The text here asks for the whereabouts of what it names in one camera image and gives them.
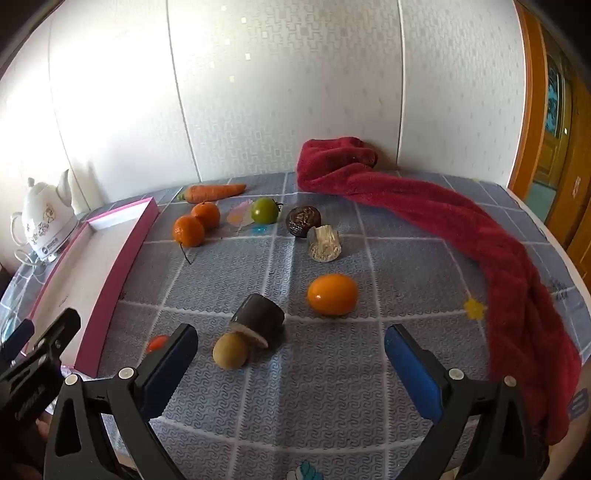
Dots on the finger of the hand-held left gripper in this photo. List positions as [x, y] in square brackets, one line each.
[18, 337]
[57, 333]

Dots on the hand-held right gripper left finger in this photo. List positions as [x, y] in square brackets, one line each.
[171, 369]

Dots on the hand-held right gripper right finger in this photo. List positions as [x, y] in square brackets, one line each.
[415, 378]

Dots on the red cherry tomato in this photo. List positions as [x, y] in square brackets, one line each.
[157, 344]

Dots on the small tan round fruit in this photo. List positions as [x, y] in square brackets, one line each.
[229, 353]

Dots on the pink rimmed white tray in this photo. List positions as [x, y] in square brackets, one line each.
[92, 249]

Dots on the dark purple sugarcane piece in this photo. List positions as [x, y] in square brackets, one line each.
[258, 318]

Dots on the smooth oval orange fruit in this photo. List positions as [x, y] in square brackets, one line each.
[332, 295]

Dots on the mandarin with black stem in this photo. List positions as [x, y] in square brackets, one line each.
[188, 230]

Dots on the orange mandarin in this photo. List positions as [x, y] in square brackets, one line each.
[206, 215]

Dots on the cut white mushroom piece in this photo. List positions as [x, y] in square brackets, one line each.
[324, 244]

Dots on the orange carrot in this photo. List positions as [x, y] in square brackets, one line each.
[212, 193]

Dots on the green tomato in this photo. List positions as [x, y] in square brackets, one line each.
[264, 211]

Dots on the dark wrinkled passion fruit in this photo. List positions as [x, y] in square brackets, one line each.
[303, 221]

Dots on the silver kettle base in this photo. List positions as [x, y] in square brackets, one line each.
[53, 250]

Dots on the white floral ceramic kettle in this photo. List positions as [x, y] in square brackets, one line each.
[46, 212]

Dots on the grey checked tablecloth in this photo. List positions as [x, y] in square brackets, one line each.
[295, 415]

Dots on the red towel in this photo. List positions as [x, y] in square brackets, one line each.
[461, 217]

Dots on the orange wooden door frame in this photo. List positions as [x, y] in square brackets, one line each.
[554, 138]

